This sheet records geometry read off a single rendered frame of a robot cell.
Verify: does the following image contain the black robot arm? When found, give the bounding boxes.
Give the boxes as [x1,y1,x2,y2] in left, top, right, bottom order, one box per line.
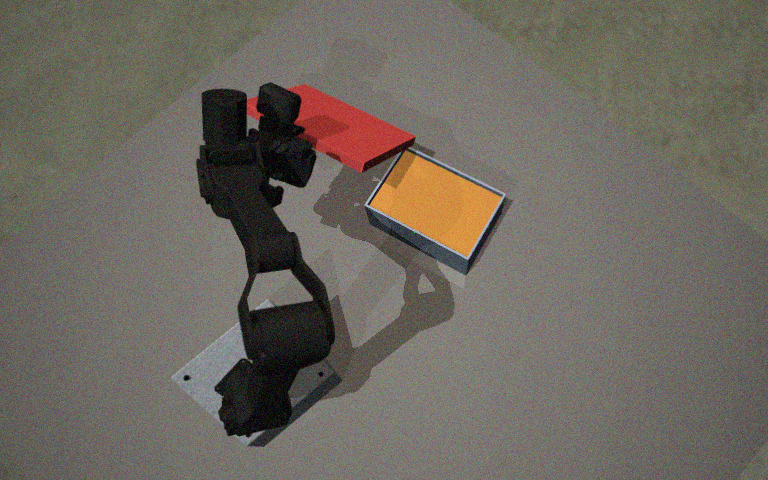
[196,88,335,437]

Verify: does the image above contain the red rectangular panel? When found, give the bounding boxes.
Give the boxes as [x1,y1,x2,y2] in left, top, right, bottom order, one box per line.
[286,84,416,173]

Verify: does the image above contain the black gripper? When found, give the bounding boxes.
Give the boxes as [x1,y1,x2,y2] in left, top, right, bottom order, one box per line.
[246,82,306,208]

